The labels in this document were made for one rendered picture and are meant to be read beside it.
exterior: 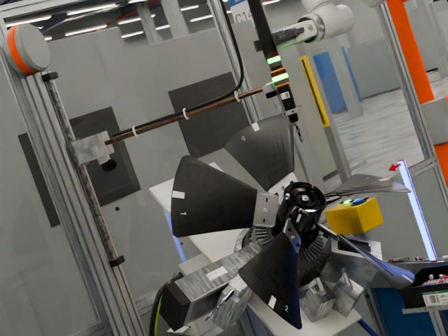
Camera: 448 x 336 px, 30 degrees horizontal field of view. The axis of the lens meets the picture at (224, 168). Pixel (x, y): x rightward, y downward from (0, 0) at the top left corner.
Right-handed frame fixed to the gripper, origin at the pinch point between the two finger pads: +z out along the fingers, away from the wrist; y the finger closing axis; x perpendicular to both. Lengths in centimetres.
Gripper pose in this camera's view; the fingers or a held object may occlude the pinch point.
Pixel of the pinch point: (267, 42)
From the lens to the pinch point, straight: 234.2
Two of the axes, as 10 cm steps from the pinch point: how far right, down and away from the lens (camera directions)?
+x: -3.3, -9.4, -0.8
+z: -7.6, 3.1, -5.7
